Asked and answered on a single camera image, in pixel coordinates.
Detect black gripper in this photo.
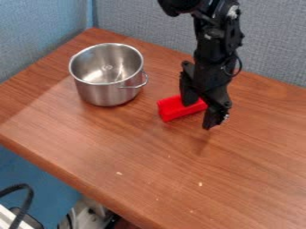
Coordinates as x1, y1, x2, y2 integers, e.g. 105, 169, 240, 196
178, 44, 234, 131

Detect red plastic block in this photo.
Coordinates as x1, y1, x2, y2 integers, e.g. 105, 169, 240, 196
157, 95, 209, 122

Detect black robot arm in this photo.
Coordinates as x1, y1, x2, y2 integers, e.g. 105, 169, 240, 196
158, 0, 245, 130

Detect stainless steel pot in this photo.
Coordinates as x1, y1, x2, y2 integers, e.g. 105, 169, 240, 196
69, 43, 150, 106

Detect white box under table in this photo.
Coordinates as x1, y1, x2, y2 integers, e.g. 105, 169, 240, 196
57, 197, 121, 229

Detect grey device bottom left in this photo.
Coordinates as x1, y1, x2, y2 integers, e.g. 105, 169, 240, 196
0, 204, 45, 229

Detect black cable loop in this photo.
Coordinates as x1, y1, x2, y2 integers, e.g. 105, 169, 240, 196
0, 182, 37, 229

